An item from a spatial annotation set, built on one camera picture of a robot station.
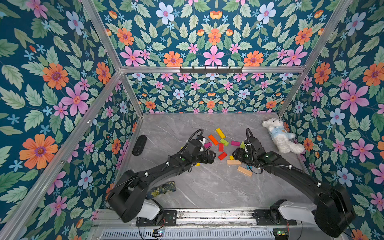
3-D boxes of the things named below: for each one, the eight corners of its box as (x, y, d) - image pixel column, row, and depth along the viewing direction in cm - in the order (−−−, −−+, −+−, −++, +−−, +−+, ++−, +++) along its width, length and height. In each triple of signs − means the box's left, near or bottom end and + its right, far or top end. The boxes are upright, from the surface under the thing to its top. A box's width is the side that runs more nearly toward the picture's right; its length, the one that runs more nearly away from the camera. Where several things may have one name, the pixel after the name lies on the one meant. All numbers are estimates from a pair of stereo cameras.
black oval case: (131, 156, 99) (129, 153, 96) (138, 136, 109) (136, 134, 106) (142, 156, 99) (140, 153, 96) (147, 136, 109) (146, 134, 106)
